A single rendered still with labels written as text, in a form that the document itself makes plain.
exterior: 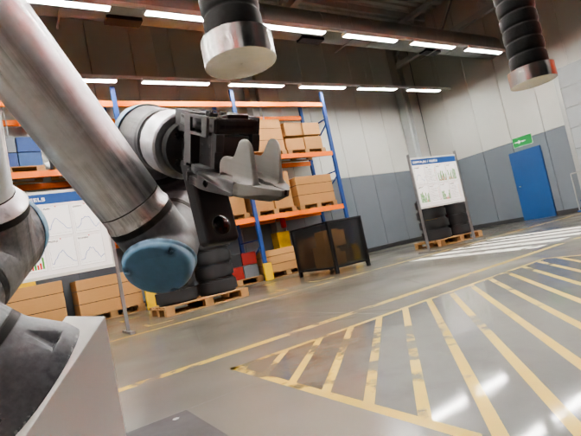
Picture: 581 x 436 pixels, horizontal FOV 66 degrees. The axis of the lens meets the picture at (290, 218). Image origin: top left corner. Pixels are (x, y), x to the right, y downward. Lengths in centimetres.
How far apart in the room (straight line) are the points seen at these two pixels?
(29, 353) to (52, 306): 856
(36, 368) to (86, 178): 29
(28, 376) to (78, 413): 8
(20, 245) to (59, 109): 36
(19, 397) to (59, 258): 524
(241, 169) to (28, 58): 24
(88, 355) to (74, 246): 528
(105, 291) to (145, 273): 880
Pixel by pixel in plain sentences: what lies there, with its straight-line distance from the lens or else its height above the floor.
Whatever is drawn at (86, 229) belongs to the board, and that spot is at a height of 136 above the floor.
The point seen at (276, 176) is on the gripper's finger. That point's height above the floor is 71.
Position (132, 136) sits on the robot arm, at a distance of 67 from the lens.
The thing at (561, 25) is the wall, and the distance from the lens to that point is 1494.
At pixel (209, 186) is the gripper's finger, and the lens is 48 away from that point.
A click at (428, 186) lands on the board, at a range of 931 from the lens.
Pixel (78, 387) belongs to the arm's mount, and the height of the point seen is 50.
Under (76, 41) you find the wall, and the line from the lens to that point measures 1206.
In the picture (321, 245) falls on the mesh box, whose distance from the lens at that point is 834.
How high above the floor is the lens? 63
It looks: 4 degrees up
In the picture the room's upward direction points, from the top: 12 degrees counter-clockwise
